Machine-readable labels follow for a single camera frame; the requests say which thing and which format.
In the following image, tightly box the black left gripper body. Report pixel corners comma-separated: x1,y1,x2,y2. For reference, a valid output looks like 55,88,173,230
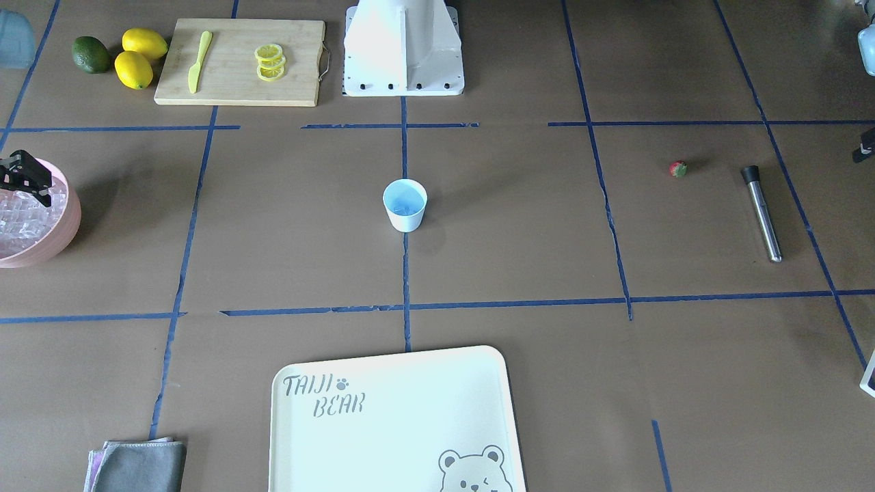
851,128,875,164

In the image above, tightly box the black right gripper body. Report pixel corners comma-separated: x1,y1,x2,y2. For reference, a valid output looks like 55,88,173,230
1,150,53,208

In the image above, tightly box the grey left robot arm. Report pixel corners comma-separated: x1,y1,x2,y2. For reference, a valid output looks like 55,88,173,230
851,1,874,164

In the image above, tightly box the pile of ice cubes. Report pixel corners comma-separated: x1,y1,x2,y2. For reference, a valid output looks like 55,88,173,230
1,178,68,258

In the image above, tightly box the light blue plastic cup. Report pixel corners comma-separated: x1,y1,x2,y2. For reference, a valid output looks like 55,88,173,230
382,178,428,233

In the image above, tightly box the pink bowl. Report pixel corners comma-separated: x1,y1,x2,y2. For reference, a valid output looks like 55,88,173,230
1,158,81,269

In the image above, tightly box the steel muddler with black tip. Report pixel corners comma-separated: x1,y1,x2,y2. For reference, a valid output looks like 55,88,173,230
740,165,783,264

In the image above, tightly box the green avocado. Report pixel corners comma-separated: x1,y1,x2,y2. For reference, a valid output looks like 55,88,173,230
71,36,112,74

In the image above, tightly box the yellow lemon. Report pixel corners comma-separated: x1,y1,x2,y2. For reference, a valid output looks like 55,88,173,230
122,28,169,62
113,51,154,90

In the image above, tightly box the red strawberry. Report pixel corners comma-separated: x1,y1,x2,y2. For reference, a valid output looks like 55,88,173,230
669,160,688,178

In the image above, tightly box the yellow plastic knife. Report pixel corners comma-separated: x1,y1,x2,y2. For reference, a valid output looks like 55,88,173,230
187,31,213,94

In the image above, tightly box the bamboo cutting board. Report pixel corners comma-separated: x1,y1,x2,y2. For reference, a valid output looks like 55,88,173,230
154,18,326,108

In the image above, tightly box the lemon slices stack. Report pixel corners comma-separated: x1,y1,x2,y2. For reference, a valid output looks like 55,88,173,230
254,43,286,82

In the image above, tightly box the grey folded cloth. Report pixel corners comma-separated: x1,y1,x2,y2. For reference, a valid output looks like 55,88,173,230
83,437,187,491

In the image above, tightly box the cream bear serving tray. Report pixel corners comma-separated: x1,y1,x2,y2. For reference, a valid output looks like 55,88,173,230
267,345,527,491

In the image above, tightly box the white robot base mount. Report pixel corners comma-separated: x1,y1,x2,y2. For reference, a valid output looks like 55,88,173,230
343,1,466,97

